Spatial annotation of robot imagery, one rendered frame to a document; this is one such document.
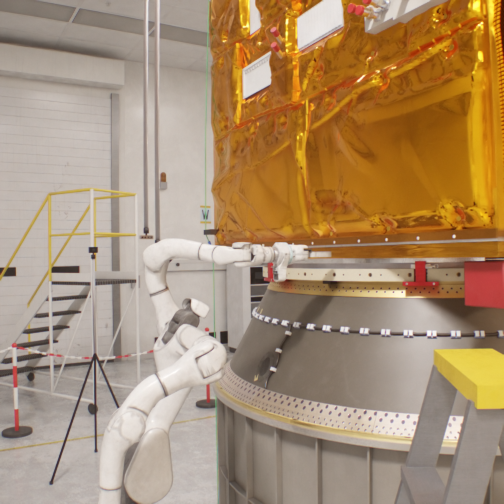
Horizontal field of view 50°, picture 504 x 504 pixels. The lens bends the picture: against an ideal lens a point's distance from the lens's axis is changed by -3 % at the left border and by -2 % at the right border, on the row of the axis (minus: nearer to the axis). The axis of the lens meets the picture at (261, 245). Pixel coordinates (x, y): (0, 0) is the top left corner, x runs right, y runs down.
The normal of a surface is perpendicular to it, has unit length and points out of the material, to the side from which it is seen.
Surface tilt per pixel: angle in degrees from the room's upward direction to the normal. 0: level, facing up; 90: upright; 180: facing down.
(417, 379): 62
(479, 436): 87
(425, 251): 90
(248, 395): 43
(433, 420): 93
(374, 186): 90
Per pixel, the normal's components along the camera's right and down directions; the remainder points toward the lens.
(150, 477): 0.40, -0.03
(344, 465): -0.54, 0.00
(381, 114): -0.88, 0.15
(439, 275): -0.29, -0.01
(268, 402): -0.55, -0.73
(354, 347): -0.52, -0.47
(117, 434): 0.08, 0.03
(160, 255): -0.16, 0.19
